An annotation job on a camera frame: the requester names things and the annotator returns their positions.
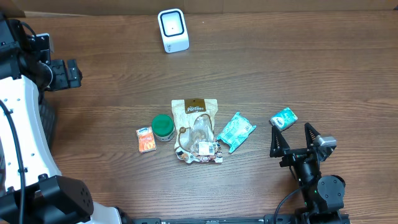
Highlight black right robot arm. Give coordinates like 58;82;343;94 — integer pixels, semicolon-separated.
270;123;349;223

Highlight green lid jar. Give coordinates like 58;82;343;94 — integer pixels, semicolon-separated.
151;114;175;142

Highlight teal wet wipes pack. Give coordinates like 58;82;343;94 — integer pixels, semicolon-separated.
216;112;256;154

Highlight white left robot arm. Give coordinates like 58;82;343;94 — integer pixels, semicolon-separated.
1;16;130;223

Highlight green Kleenex tissue pack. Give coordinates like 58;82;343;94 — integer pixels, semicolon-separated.
270;107;298;131

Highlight orange Kleenex tissue pack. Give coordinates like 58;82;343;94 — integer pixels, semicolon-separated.
136;127;157;153

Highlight brown cardboard backdrop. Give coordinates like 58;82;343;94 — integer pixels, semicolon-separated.
1;0;397;17

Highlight white barcode scanner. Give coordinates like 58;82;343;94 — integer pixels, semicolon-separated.
157;8;190;54

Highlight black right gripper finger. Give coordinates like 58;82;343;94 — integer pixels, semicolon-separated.
270;126;290;157
304;123;320;148

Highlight grey plastic mesh basket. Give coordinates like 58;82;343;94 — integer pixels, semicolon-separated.
39;99;57;150

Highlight brown Pantree snack pouch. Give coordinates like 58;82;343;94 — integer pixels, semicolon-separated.
171;98;223;164

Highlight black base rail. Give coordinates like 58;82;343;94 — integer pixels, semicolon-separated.
131;214;351;224

